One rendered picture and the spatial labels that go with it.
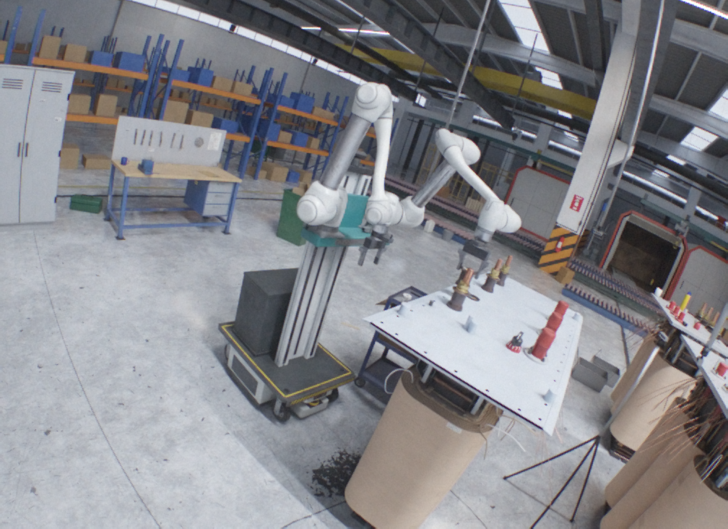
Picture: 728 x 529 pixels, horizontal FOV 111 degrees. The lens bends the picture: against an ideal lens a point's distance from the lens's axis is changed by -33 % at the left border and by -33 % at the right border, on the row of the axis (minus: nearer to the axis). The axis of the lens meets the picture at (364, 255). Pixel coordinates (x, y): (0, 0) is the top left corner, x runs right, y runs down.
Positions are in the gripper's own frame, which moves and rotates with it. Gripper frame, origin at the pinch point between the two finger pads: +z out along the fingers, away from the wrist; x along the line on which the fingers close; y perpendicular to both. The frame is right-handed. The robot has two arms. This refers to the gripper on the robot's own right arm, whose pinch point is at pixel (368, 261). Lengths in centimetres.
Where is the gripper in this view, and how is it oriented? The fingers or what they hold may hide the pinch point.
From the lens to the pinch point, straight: 202.3
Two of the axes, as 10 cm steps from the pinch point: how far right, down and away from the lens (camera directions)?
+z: -3.0, 9.0, 3.0
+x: -6.4, 0.4, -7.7
